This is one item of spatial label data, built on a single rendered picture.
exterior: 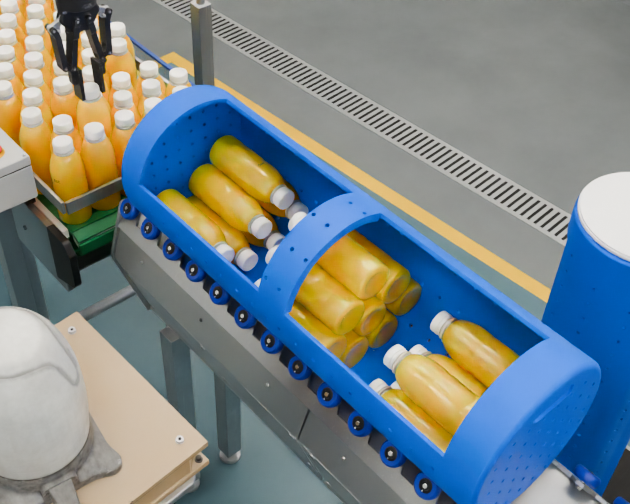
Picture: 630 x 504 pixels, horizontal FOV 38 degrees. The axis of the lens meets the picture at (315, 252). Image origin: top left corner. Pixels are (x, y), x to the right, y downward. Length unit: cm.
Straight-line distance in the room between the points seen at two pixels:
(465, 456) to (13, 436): 58
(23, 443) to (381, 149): 262
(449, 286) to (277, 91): 246
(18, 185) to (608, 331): 118
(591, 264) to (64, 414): 105
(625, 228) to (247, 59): 258
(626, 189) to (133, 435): 109
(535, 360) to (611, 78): 312
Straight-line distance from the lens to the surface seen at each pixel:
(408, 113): 383
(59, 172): 185
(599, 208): 186
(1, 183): 181
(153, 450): 136
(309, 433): 160
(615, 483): 255
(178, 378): 215
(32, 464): 125
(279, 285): 142
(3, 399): 115
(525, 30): 454
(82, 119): 191
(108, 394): 141
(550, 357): 128
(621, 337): 191
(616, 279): 181
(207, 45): 229
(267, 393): 165
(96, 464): 133
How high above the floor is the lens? 218
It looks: 44 degrees down
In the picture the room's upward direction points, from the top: 3 degrees clockwise
